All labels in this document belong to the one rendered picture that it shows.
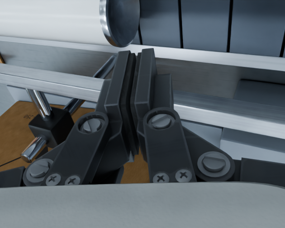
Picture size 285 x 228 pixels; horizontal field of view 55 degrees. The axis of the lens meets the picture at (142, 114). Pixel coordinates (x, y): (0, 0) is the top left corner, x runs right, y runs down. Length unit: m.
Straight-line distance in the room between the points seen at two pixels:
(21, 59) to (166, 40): 0.28
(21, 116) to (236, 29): 0.35
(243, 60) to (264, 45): 0.02
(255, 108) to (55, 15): 0.15
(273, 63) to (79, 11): 0.15
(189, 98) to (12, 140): 0.31
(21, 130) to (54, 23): 0.24
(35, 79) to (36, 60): 0.22
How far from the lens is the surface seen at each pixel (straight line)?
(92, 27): 0.20
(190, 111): 0.17
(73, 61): 0.40
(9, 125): 0.46
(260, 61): 0.24
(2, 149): 0.42
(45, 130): 0.26
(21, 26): 0.25
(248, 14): 0.22
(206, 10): 0.22
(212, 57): 0.24
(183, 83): 0.33
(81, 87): 0.20
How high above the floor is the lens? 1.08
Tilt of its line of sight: 39 degrees down
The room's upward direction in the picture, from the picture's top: 148 degrees counter-clockwise
